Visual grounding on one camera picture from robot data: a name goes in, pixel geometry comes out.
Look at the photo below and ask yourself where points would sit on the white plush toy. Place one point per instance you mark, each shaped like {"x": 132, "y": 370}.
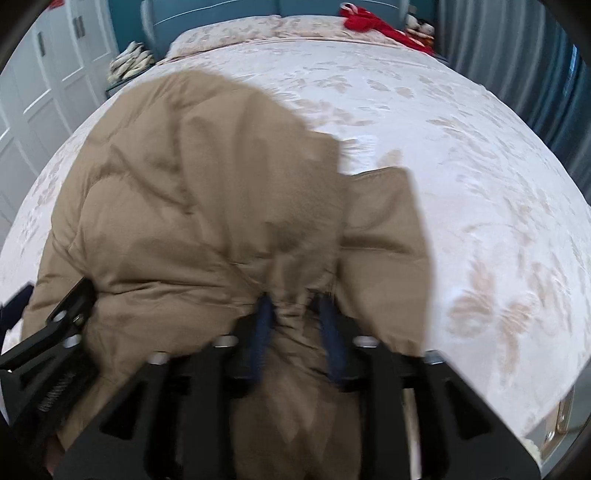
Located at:
{"x": 420, "y": 27}

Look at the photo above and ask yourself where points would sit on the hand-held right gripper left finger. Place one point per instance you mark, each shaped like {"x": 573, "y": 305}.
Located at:
{"x": 261, "y": 332}

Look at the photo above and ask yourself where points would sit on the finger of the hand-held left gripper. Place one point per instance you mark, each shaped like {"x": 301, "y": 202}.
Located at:
{"x": 51, "y": 337}
{"x": 14, "y": 304}

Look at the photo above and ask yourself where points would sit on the white panelled wardrobe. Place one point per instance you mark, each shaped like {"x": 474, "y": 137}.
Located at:
{"x": 51, "y": 69}

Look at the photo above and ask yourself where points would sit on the bed frame corner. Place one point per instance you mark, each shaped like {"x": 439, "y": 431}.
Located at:
{"x": 563, "y": 415}

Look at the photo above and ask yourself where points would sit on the tan down jacket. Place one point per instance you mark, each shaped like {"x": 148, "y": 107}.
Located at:
{"x": 207, "y": 194}

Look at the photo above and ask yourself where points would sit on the teal padded headboard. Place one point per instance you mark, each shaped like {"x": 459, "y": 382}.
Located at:
{"x": 207, "y": 7}

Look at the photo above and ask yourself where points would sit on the floral pillow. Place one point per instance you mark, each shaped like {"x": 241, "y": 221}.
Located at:
{"x": 221, "y": 32}

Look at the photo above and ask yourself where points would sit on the grey-blue curtain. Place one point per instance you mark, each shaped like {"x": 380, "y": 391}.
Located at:
{"x": 498, "y": 60}

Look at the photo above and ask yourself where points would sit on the white butterfly print bedspread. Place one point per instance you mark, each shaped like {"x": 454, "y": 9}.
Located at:
{"x": 461, "y": 175}

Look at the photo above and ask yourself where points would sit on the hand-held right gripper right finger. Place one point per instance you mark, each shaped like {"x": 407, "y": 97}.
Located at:
{"x": 333, "y": 344}

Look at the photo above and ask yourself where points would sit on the red cloth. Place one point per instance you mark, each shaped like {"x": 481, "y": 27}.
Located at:
{"x": 374, "y": 23}

